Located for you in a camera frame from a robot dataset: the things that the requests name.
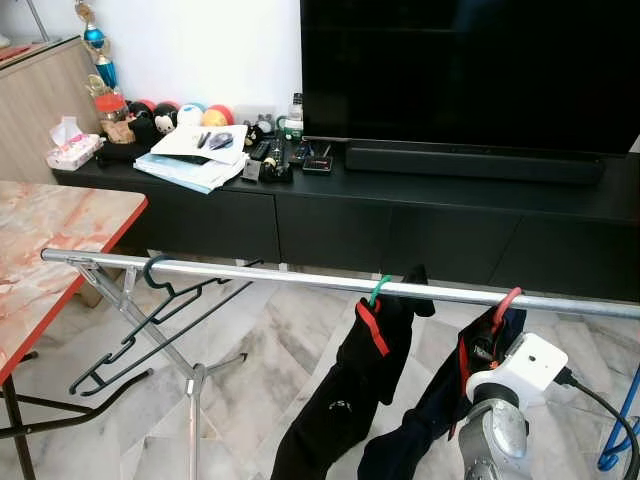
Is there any navy blue garment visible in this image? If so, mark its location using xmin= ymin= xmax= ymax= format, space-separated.
xmin=358 ymin=305 xmax=528 ymax=480

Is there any green plastic hanger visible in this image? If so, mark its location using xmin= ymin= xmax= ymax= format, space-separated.
xmin=368 ymin=275 xmax=393 ymax=309

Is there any blue plastic hanger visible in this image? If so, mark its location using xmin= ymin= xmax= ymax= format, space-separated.
xmin=598 ymin=365 xmax=640 ymax=473

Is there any black plastic hanger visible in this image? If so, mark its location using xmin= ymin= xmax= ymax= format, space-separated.
xmin=68 ymin=255 xmax=263 ymax=396

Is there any black low TV console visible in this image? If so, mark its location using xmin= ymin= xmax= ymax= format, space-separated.
xmin=52 ymin=150 xmax=640 ymax=301

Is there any black shirt with red collar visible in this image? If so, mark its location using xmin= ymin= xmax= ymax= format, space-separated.
xmin=270 ymin=265 xmax=436 ymax=480

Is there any black soundbar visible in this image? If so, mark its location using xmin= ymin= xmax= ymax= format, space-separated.
xmin=345 ymin=143 xmax=606 ymax=186

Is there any silver metal clothes rack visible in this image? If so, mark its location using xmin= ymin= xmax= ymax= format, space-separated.
xmin=40 ymin=248 xmax=640 ymax=480

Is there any small black electronic box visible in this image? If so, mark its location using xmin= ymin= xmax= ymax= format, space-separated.
xmin=303 ymin=145 xmax=336 ymax=176

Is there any black flat television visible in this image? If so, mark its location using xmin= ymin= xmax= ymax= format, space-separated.
xmin=300 ymin=0 xmax=640 ymax=156

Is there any clear bottle with green label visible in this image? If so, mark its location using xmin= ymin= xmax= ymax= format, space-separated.
xmin=283 ymin=93 xmax=304 ymax=141

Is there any stack of white papers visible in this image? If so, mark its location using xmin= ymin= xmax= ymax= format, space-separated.
xmin=133 ymin=125 xmax=249 ymax=194

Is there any orange and red ball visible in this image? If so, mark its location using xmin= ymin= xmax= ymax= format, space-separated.
xmin=202 ymin=104 xmax=235 ymax=128

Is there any white and blue ball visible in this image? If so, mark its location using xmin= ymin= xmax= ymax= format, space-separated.
xmin=177 ymin=102 xmax=206 ymax=128

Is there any black and white plush toy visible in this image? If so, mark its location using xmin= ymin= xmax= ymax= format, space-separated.
xmin=150 ymin=102 xmax=181 ymax=137

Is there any jar with red lid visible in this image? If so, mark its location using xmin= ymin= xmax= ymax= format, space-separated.
xmin=93 ymin=90 xmax=129 ymax=133

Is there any marble pattern folding table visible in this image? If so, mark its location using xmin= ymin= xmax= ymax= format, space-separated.
xmin=0 ymin=180 xmax=156 ymax=480

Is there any pink tissue box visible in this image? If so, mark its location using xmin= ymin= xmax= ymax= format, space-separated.
xmin=45 ymin=117 xmax=104 ymax=171

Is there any gold and blue trophy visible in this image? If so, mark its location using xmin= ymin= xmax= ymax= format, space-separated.
xmin=75 ymin=0 xmax=121 ymax=96

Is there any light wooden sideboard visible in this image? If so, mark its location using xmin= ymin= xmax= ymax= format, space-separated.
xmin=0 ymin=38 xmax=101 ymax=186

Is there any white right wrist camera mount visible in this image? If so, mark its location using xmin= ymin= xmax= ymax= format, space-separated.
xmin=465 ymin=333 xmax=569 ymax=401

